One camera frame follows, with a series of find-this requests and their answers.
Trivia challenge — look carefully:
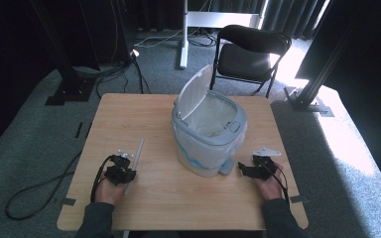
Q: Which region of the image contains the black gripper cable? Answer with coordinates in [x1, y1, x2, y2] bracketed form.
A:
[4, 150, 114, 221]
[266, 163, 291, 205]

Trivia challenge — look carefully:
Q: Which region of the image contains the black folding chair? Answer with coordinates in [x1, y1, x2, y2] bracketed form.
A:
[209, 24, 293, 99]

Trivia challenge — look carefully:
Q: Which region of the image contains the white metal stand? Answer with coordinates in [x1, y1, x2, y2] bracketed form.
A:
[178, 0, 270, 70]

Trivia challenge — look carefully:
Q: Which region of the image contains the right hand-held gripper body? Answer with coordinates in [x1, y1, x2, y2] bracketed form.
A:
[251, 146, 283, 181]

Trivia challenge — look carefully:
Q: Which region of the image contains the bundle of black floor cables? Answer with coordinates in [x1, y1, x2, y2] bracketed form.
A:
[71, 49, 153, 99]

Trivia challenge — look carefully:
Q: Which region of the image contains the white plastic bin liner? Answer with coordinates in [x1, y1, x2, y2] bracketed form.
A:
[174, 95, 248, 174]

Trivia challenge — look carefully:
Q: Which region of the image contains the person's left hand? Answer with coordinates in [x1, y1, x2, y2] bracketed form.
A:
[93, 170, 131, 207]

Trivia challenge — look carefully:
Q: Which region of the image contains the black metal stand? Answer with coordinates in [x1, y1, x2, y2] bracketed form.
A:
[283, 0, 365, 119]
[29, 0, 97, 107]

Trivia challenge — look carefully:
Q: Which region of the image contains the dark grey curtain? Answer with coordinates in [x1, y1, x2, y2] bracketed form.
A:
[259, 0, 329, 41]

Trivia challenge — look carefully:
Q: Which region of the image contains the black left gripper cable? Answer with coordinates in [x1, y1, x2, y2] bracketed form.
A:
[4, 150, 114, 221]

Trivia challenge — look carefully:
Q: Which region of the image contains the clear plastic straw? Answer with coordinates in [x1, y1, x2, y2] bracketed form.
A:
[124, 137, 146, 196]

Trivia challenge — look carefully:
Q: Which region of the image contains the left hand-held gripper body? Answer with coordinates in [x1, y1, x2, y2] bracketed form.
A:
[103, 149, 138, 186]

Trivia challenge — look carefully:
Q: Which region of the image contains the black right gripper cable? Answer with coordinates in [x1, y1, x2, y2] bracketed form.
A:
[266, 163, 291, 205]

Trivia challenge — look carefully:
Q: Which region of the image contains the person's right hand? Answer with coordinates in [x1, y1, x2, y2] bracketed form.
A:
[252, 162, 288, 202]

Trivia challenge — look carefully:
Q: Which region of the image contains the white floor cable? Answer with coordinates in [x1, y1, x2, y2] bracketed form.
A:
[133, 27, 185, 49]

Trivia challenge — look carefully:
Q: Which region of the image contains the white grey pedal bin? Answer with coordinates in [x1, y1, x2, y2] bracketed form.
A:
[171, 63, 249, 179]

